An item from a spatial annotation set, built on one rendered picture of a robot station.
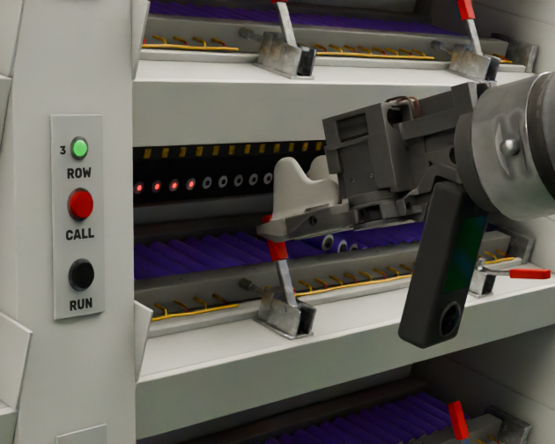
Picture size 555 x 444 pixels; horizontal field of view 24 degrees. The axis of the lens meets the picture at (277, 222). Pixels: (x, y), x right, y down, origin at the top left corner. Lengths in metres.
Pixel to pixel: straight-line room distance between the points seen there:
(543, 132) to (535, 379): 0.60
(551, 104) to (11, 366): 0.36
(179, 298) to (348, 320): 0.15
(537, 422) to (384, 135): 0.57
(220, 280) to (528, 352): 0.47
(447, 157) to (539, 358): 0.52
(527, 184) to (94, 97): 0.27
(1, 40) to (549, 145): 0.33
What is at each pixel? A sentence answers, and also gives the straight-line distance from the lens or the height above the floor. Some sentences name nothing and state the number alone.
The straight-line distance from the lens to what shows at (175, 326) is 0.92.
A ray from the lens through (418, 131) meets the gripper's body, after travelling 0.87.
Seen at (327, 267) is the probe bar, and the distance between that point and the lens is 1.08.
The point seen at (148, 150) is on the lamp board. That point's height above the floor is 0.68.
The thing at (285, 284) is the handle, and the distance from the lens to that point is 0.97.
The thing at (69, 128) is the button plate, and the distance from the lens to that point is 0.78.
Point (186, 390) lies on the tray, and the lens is 0.88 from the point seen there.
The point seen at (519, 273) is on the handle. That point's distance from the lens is 1.16.
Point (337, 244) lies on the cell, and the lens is 1.13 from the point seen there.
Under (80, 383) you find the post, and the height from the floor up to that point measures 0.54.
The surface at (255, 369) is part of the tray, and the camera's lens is 0.93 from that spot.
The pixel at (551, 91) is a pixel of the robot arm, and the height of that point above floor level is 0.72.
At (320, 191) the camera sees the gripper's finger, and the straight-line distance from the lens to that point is 0.91.
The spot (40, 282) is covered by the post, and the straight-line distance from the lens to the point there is 0.77.
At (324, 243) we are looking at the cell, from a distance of 1.12.
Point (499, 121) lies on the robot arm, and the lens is 0.81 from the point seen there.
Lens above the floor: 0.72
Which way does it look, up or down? 5 degrees down
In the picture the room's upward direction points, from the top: straight up
